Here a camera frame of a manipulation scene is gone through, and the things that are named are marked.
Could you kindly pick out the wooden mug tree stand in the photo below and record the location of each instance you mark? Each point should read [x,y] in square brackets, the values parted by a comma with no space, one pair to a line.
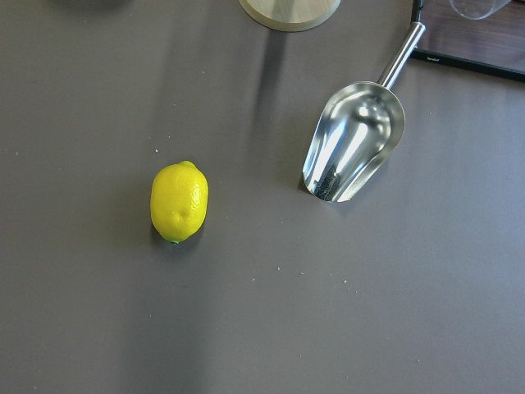
[290,15]

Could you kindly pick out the silver metal scoop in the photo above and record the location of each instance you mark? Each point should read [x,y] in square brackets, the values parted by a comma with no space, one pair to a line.
[357,131]

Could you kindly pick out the wine glass rack tray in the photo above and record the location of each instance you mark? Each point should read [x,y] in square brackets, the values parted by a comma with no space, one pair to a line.
[492,45]

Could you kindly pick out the yellow lemon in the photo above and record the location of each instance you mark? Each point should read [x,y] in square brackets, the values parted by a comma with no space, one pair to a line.
[178,201]

